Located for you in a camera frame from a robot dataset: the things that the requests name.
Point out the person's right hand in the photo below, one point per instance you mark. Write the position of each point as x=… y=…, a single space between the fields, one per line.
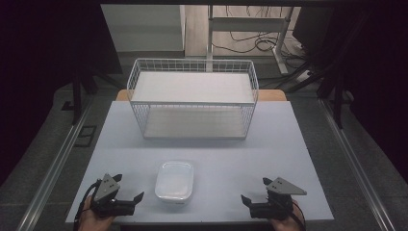
x=287 y=224

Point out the black metal stand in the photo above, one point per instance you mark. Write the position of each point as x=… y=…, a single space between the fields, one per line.
x=336 y=89
x=77 y=96

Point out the black floor bracket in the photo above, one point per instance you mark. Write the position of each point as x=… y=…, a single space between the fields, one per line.
x=86 y=136

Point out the white cabinet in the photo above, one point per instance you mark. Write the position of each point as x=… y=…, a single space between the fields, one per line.
x=144 y=29

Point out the person's left hand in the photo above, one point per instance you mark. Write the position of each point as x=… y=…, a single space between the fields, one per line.
x=93 y=221

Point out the metal floor rail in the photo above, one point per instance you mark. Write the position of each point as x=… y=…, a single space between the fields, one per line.
x=53 y=166
x=356 y=160

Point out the white metal desk frame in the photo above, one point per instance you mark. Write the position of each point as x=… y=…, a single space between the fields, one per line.
x=248 y=24

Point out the white lidded plastic container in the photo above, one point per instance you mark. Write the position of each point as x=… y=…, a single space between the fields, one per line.
x=174 y=181

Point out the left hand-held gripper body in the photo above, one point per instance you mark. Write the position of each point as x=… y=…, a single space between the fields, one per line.
x=107 y=192

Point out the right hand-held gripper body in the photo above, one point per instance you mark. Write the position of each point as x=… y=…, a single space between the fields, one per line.
x=278 y=199

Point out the wooden table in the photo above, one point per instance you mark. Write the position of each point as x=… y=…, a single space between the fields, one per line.
x=272 y=95

